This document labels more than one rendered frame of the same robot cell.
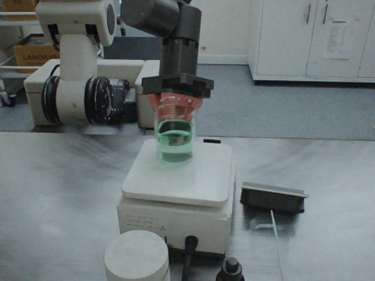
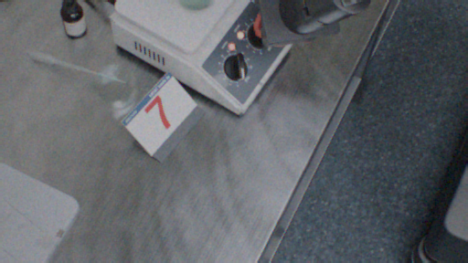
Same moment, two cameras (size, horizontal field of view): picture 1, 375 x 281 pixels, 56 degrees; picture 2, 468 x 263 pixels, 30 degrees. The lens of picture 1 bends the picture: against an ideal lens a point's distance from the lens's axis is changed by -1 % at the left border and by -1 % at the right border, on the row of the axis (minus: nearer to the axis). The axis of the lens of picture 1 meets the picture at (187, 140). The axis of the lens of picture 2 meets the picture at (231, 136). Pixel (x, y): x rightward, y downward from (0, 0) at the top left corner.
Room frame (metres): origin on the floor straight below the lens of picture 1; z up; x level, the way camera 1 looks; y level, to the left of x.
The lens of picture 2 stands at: (0.64, -0.55, 1.76)
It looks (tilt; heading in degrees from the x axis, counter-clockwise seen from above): 65 degrees down; 109
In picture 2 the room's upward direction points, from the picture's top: 5 degrees clockwise
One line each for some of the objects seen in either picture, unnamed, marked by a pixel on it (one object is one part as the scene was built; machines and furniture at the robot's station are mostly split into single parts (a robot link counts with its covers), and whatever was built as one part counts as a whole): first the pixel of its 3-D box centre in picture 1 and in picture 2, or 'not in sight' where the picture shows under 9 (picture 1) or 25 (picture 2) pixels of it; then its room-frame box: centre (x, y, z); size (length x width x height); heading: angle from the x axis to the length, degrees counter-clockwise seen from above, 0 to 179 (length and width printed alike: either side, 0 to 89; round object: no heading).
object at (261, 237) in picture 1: (271, 233); (115, 87); (0.32, -0.10, 0.76); 0.06 x 0.06 x 0.02
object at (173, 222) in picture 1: (184, 184); (196, 26); (0.38, 0.00, 0.79); 0.22 x 0.13 x 0.08; 171
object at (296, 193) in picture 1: (273, 189); (164, 117); (0.40, -0.12, 0.77); 0.09 x 0.06 x 0.04; 76
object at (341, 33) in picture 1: (340, 38); not in sight; (2.68, -1.15, 0.40); 0.24 x 0.01 x 0.30; 87
